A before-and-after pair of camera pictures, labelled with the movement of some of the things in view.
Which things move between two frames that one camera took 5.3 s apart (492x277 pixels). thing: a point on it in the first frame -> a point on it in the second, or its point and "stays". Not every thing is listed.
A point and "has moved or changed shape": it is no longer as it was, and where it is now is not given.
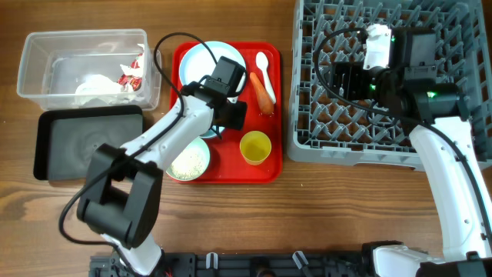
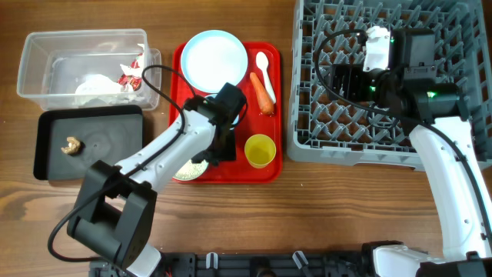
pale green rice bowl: x=192 y=163 stays
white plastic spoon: x=262 y=62 stays
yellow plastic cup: x=255 y=147 has moved or changed shape
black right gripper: x=352 y=71 stays
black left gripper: x=240 y=123 -> x=230 y=156
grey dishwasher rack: x=356 y=131 stays
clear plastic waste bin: x=96 y=67 stays
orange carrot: x=264 y=98 stays
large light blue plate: x=201 y=58 has moved or changed shape
